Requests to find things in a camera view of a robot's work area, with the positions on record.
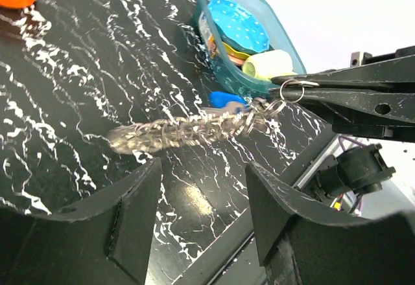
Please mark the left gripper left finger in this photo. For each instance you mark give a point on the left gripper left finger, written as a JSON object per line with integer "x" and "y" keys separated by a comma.
{"x": 103, "y": 239}

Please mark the blue-headed key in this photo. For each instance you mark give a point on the blue-headed key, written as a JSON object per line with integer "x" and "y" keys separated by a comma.
{"x": 222, "y": 102}

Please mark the teal plastic container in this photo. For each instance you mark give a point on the teal plastic container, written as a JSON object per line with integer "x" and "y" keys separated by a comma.
{"x": 229, "y": 76}

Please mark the yellow plate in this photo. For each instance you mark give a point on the yellow plate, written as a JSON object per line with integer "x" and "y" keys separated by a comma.
{"x": 235, "y": 53}

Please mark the pink plate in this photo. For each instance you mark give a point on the pink plate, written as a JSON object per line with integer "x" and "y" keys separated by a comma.
{"x": 236, "y": 61}

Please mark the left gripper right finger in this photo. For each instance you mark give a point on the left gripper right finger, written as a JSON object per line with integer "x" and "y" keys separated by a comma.
{"x": 302, "y": 241}

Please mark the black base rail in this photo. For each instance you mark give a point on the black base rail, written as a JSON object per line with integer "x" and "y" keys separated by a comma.
{"x": 330, "y": 166}

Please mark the blue polka dot plate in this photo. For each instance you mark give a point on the blue polka dot plate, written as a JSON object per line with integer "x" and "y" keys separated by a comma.
{"x": 238, "y": 27}

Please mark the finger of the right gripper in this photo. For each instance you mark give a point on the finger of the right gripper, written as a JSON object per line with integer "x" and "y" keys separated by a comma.
{"x": 360, "y": 113}
{"x": 393, "y": 69}

